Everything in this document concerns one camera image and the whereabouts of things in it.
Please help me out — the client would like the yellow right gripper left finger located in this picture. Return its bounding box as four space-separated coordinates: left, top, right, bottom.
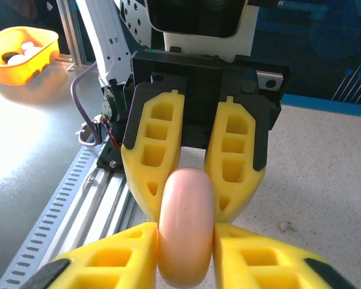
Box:
19 222 159 289

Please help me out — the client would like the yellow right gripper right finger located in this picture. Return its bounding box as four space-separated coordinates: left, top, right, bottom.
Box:
212 222 354 289

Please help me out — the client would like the pink round charging case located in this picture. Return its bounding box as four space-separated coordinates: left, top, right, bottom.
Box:
158 167 215 287

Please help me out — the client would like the white round charging case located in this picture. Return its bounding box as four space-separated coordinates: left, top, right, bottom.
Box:
6 53 29 66

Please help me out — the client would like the lavender round charging case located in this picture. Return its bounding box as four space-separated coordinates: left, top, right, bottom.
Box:
20 40 43 52

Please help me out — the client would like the orange plastic bin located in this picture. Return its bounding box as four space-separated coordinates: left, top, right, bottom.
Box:
0 26 60 87

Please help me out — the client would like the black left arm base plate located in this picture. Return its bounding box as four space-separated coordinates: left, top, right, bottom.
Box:
95 120 133 173

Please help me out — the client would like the long aluminium base rail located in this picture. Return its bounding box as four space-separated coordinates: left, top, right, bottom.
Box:
46 144 147 266

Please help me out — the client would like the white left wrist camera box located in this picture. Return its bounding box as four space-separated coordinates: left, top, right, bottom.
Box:
147 0 259 58

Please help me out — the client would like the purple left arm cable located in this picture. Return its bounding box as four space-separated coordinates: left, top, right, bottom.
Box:
70 61 102 148

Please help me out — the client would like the grey slotted cable duct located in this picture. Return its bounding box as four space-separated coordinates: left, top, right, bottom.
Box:
0 141 103 289

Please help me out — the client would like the aluminium frame post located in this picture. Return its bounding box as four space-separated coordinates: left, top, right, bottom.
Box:
55 0 88 66

